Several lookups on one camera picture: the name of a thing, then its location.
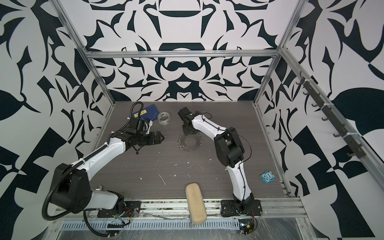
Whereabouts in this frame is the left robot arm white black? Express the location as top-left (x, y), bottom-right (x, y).
top-left (42, 118), bottom-right (165, 220)

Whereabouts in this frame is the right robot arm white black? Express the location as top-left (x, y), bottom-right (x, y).
top-left (178, 107), bottom-right (254, 214)

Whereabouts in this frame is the patterned tape roll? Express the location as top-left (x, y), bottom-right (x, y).
top-left (158, 112), bottom-right (171, 126)

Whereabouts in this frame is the blue booklet yellow label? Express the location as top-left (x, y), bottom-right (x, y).
top-left (133, 104), bottom-right (160, 121)

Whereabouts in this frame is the beige glasses case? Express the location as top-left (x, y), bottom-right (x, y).
top-left (186, 183), bottom-right (207, 225)

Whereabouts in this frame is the light blue small box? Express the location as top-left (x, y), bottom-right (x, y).
top-left (260, 171), bottom-right (275, 184)

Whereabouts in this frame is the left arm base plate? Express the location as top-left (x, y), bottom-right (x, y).
top-left (97, 201), bottom-right (142, 218)

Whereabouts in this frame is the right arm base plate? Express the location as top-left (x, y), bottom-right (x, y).
top-left (220, 197), bottom-right (263, 218)

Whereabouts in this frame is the white slotted cable duct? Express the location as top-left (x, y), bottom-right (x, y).
top-left (59, 218), bottom-right (241, 232)

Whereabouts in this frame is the small circuit board with wires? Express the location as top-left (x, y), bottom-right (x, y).
top-left (239, 218), bottom-right (258, 235)

